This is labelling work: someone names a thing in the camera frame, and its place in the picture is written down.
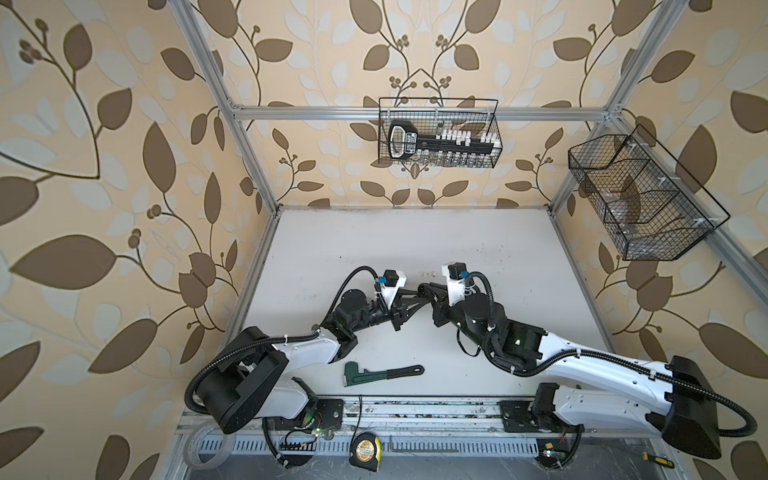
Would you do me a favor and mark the side wire basket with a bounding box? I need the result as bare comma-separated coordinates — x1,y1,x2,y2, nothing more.
568,124,731,261

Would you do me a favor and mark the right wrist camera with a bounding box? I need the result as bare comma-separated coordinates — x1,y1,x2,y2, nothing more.
442,262,469,306

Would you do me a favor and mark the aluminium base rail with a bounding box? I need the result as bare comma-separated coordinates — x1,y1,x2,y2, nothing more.
173,394,661,457

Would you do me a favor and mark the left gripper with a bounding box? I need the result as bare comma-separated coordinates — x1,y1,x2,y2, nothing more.
348,289,427,337

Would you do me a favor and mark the clear tape roll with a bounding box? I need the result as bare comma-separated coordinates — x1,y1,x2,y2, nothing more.
183,423,237,471

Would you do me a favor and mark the back wire basket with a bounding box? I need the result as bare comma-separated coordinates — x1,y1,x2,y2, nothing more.
377,96,503,169

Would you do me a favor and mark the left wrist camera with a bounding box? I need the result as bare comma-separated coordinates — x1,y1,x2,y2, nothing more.
376,269,407,307

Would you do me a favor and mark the black round earbud case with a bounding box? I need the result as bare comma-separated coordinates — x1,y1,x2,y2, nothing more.
417,283,438,301

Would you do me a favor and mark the yellow black tape measure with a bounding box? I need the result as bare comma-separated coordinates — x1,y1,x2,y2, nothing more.
349,432,382,472

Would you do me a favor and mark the green pipe wrench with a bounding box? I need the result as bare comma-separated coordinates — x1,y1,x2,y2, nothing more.
343,362,425,387

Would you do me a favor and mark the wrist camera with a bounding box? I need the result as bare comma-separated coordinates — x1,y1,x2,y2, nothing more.
442,262,469,306
376,269,407,307

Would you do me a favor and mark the yellow black screwdriver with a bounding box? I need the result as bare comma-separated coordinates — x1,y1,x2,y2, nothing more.
641,452,675,469

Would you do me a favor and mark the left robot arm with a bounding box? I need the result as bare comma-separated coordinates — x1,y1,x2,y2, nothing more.
184,266,430,434

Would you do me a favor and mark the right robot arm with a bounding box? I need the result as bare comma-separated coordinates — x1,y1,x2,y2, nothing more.
418,268,758,459

